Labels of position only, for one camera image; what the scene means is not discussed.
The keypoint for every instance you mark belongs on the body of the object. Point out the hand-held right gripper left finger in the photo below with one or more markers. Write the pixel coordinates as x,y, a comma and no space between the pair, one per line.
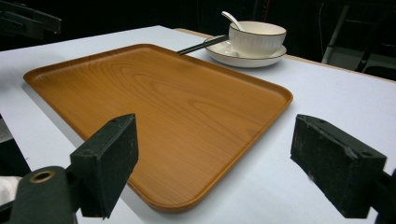
107,161

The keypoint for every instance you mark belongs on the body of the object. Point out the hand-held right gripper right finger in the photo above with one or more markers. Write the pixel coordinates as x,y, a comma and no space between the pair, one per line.
336,161

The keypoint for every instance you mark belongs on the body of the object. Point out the brown wooden tray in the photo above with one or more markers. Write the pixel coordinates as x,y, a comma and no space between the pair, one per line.
174,118

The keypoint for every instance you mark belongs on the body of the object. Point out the metal stand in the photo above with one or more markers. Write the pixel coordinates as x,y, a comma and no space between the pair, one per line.
358,46

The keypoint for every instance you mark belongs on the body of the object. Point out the white plate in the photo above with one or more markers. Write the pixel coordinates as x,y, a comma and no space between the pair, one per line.
246,59

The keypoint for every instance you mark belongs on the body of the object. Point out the white ribbed bowl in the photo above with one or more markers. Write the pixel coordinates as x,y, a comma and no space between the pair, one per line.
257,39

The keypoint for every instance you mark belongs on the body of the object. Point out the black chopstick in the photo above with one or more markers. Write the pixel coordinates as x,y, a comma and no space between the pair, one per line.
202,44

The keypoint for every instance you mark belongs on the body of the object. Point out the white ceramic spoon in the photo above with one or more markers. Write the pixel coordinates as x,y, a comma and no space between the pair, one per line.
232,18

